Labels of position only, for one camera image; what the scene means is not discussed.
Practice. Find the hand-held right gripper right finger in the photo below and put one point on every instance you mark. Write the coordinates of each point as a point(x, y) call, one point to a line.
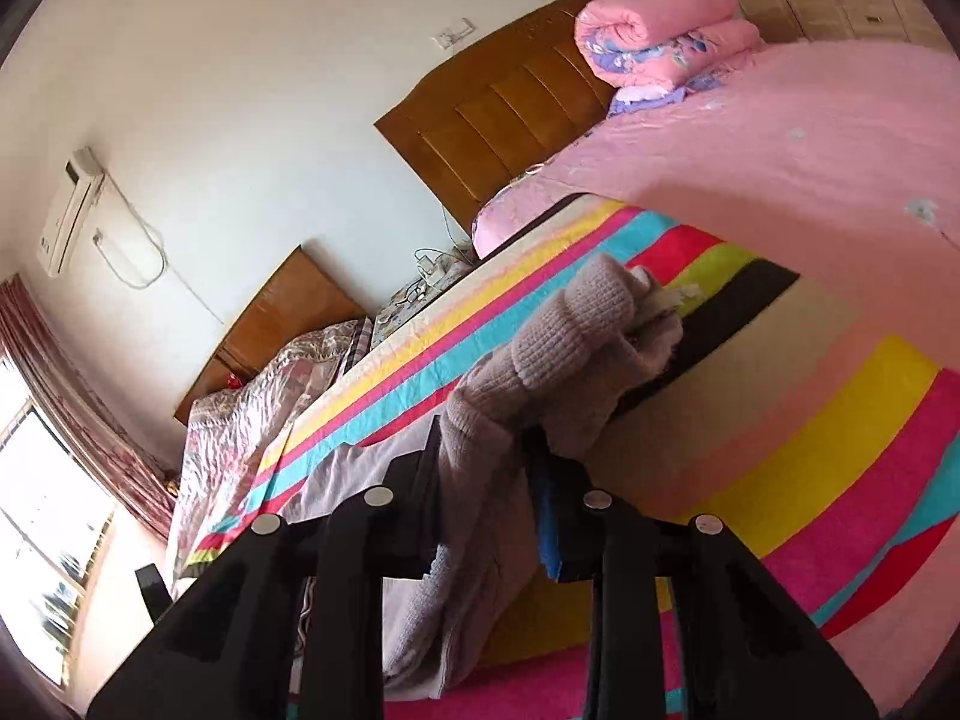
point(551, 547)

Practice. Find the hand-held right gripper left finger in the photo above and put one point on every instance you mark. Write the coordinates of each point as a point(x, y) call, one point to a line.
point(409, 495)

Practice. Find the mauve knitted sweater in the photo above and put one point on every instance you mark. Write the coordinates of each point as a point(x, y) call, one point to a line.
point(570, 337)

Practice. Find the window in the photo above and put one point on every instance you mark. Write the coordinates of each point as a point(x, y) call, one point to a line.
point(45, 502)

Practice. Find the cloth-covered nightstand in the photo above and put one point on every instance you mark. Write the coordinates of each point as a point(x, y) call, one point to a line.
point(397, 311)

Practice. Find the patterned pink quilt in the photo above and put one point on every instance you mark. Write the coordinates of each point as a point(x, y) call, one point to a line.
point(247, 405)

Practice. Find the red floral curtain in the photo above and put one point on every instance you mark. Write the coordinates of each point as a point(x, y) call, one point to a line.
point(75, 390)

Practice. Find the small wooden headboard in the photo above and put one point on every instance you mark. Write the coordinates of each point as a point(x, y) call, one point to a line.
point(292, 307)

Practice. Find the white power strip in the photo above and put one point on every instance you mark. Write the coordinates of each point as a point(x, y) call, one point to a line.
point(435, 270)

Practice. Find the striped colourful blanket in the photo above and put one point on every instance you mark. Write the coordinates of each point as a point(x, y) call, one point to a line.
point(825, 427)

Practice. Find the white air conditioner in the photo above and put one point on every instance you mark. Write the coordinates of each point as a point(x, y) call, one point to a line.
point(67, 217)

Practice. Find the large wooden headboard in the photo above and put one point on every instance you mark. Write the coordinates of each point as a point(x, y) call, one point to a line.
point(510, 120)

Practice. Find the pink bed sheet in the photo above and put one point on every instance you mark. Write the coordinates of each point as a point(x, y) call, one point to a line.
point(750, 135)

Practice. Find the rolled pink floral quilt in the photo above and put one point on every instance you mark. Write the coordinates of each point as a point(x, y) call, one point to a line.
point(645, 22)

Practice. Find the white wall socket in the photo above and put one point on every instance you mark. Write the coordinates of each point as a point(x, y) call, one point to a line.
point(452, 34)

